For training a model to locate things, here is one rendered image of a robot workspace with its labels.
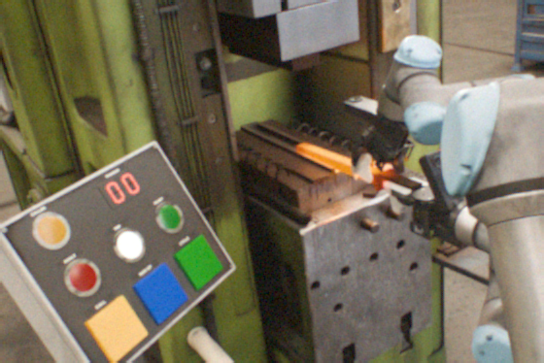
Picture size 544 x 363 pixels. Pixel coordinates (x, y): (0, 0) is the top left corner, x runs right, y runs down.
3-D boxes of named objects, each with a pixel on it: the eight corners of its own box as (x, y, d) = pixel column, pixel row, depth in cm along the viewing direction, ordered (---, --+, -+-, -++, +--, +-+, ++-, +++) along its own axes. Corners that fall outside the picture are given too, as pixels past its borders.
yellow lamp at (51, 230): (73, 241, 96) (66, 215, 94) (42, 252, 94) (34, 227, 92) (67, 233, 99) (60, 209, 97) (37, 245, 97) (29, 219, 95)
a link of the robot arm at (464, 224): (471, 218, 108) (503, 202, 112) (451, 210, 112) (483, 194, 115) (471, 256, 111) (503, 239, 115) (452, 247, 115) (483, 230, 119)
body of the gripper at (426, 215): (406, 230, 125) (453, 253, 115) (403, 191, 121) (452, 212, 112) (434, 216, 128) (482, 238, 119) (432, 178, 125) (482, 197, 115)
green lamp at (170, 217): (187, 226, 112) (183, 205, 110) (163, 236, 110) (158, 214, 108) (180, 220, 114) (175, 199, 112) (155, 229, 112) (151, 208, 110)
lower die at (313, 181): (368, 187, 151) (366, 155, 148) (299, 216, 142) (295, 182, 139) (274, 143, 184) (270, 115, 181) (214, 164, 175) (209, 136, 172)
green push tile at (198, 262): (223, 268, 115) (202, 234, 114) (198, 290, 109) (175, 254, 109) (217, 271, 116) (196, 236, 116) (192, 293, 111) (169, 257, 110)
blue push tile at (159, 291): (189, 298, 107) (165, 261, 106) (159, 324, 102) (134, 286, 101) (183, 300, 108) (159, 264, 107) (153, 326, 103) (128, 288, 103)
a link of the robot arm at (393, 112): (375, 85, 118) (407, 75, 122) (368, 103, 122) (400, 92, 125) (399, 112, 115) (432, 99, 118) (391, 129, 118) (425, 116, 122)
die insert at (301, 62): (320, 64, 145) (318, 38, 142) (292, 72, 141) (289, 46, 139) (253, 47, 168) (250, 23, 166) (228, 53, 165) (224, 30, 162)
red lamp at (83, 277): (104, 287, 97) (97, 263, 95) (74, 300, 95) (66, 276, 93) (97, 279, 100) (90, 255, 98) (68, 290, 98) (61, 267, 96)
